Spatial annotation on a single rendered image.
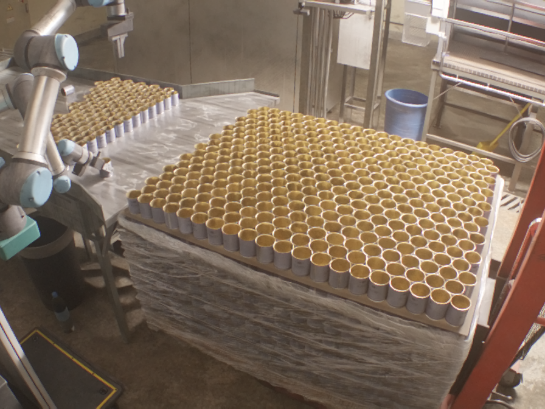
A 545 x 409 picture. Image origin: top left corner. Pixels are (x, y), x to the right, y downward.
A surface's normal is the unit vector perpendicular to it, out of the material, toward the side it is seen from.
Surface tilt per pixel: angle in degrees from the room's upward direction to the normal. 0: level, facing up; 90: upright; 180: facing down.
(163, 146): 0
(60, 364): 0
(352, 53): 90
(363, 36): 90
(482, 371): 90
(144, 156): 0
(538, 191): 90
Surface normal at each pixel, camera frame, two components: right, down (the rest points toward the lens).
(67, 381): 0.04, -0.83
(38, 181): 0.97, 0.22
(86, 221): 0.88, 0.29
